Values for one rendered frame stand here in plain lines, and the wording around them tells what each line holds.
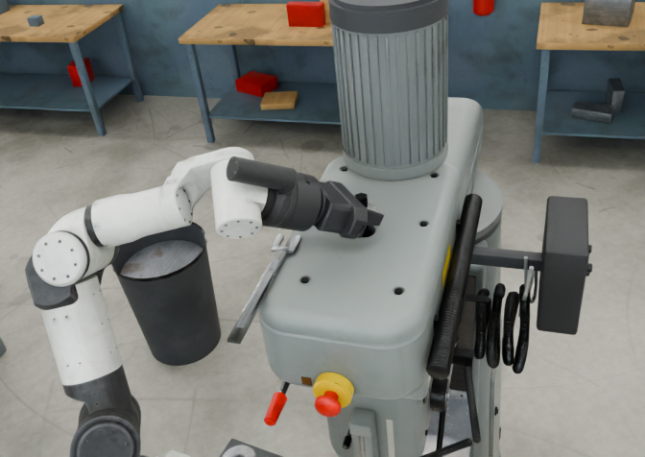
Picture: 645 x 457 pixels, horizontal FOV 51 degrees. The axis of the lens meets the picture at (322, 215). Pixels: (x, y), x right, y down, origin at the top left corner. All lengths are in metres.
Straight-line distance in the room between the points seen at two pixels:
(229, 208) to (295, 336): 0.21
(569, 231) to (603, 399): 2.07
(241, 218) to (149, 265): 2.59
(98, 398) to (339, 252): 0.42
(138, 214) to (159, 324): 2.47
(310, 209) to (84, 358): 0.39
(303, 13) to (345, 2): 3.89
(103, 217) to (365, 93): 0.48
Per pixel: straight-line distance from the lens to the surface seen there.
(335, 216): 1.03
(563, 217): 1.45
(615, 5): 4.80
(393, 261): 1.06
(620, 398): 3.45
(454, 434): 1.97
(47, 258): 1.03
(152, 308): 3.38
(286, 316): 1.00
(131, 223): 1.00
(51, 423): 3.67
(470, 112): 1.78
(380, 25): 1.12
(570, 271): 1.38
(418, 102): 1.18
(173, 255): 3.53
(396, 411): 1.29
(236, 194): 0.95
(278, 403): 1.12
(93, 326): 1.07
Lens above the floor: 2.56
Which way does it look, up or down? 35 degrees down
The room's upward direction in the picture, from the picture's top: 7 degrees counter-clockwise
